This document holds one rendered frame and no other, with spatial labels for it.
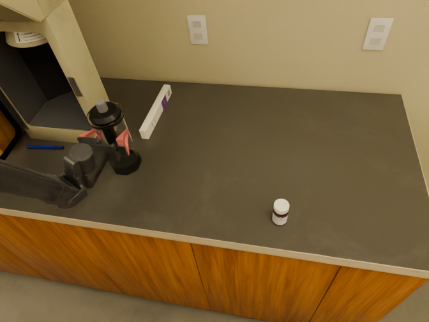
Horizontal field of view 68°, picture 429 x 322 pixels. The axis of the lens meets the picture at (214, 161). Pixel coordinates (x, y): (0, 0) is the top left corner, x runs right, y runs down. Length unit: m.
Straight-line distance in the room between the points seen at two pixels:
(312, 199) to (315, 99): 0.46
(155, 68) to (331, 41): 0.71
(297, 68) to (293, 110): 0.18
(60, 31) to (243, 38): 0.64
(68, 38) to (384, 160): 1.01
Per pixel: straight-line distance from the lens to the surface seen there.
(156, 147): 1.15
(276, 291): 1.30
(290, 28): 1.26
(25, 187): 0.77
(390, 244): 0.98
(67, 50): 1.02
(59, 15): 1.01
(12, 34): 1.11
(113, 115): 0.95
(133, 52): 1.46
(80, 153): 0.85
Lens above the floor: 1.75
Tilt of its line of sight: 50 degrees down
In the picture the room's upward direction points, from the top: 7 degrees counter-clockwise
